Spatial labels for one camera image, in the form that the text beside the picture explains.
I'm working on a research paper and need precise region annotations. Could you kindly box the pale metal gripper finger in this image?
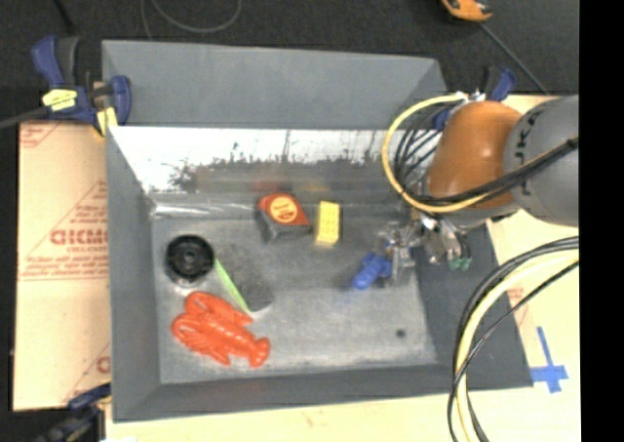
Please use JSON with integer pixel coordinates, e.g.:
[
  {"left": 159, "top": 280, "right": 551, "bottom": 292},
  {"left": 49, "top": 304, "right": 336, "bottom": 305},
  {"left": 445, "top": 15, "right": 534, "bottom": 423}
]
[
  {"left": 388, "top": 252, "right": 417, "bottom": 288},
  {"left": 375, "top": 227, "right": 416, "bottom": 256}
]

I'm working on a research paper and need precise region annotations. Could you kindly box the blue plastic toy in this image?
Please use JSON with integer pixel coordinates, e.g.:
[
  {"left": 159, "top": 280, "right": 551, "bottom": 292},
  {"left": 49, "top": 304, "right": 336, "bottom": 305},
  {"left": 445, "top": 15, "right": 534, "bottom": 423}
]
[{"left": 351, "top": 250, "right": 394, "bottom": 292}]

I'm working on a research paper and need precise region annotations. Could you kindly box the yellow toy brick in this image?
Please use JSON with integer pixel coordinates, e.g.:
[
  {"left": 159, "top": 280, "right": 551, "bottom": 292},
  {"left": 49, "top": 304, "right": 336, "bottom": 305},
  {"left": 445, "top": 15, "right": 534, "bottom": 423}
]
[{"left": 313, "top": 200, "right": 343, "bottom": 248}]

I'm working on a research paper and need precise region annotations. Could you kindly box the grey metal bin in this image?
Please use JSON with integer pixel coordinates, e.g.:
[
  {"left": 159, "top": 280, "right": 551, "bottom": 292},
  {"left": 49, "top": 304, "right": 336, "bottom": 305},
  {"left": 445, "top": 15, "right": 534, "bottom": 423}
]
[{"left": 100, "top": 39, "right": 533, "bottom": 422}]

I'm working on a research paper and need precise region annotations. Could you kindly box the orange tape measure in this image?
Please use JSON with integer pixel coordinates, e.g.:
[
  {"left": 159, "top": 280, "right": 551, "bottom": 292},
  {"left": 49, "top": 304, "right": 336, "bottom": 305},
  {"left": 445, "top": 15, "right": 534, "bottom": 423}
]
[{"left": 253, "top": 191, "right": 314, "bottom": 243}]

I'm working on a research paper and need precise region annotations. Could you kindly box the green flat stick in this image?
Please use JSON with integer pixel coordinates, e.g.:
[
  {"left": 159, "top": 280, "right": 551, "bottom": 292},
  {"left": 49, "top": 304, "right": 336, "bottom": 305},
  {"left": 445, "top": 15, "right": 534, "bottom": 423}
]
[{"left": 214, "top": 258, "right": 254, "bottom": 314}]

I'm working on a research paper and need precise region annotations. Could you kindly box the orange-red toy lobster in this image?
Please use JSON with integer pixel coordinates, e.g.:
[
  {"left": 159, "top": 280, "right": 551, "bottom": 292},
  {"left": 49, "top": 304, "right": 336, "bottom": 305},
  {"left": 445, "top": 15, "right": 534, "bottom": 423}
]
[{"left": 170, "top": 290, "right": 272, "bottom": 370}]

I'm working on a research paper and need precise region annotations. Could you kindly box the black round disc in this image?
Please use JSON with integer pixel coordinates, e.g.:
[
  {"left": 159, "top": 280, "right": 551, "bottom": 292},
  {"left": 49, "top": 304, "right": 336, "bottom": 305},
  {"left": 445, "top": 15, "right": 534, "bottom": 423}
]
[{"left": 164, "top": 233, "right": 216, "bottom": 286}]

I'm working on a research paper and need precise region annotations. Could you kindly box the brown cardboard board red print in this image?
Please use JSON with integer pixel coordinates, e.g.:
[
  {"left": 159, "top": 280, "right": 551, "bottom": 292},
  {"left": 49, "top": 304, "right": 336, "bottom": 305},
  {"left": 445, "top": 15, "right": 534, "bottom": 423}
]
[{"left": 11, "top": 119, "right": 114, "bottom": 413}]

